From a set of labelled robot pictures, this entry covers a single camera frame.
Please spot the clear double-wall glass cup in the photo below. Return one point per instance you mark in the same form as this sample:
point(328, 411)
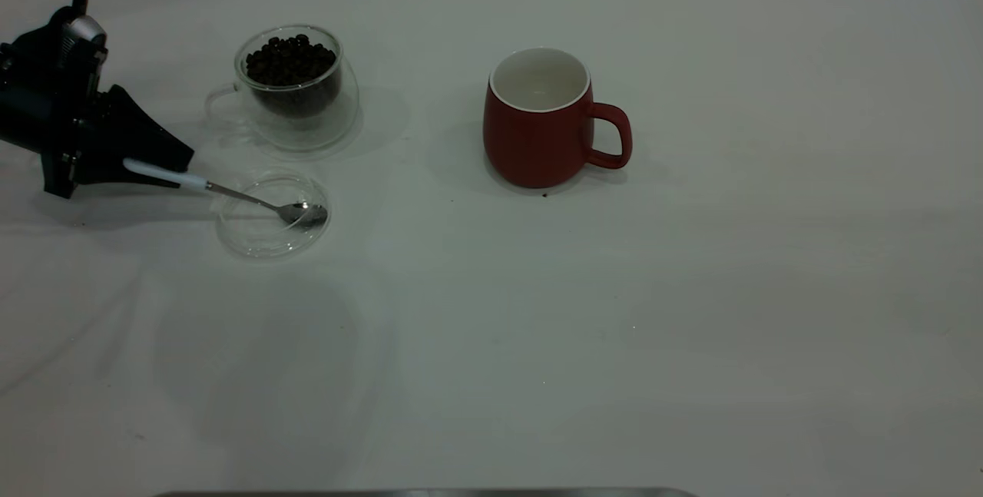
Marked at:
point(307, 130)

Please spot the red ceramic mug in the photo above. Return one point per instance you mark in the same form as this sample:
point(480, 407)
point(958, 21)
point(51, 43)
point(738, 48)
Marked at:
point(530, 144)

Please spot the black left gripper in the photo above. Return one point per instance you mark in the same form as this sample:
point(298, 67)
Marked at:
point(46, 128)

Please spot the dark coffee beans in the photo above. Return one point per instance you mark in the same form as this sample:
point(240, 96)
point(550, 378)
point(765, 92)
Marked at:
point(292, 67)

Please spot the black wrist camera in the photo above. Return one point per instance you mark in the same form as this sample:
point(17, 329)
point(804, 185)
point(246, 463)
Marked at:
point(38, 59)

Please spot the clear round glass lid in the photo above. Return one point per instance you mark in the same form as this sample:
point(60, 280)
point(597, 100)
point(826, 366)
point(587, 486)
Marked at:
point(257, 242)

